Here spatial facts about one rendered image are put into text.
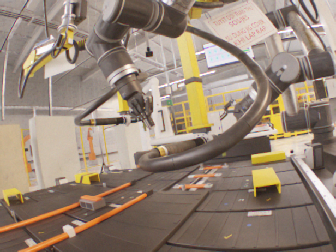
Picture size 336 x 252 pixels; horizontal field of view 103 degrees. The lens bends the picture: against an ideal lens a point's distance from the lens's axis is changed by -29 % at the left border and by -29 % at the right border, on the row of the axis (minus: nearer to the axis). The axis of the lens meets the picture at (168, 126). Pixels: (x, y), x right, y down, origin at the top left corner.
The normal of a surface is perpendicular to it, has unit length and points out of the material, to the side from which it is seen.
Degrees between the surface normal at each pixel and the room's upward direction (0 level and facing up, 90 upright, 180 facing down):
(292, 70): 96
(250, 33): 90
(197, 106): 90
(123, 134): 90
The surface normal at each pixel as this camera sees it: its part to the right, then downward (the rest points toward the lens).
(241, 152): -0.48, 0.04
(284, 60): -0.64, 0.17
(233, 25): -0.07, -0.04
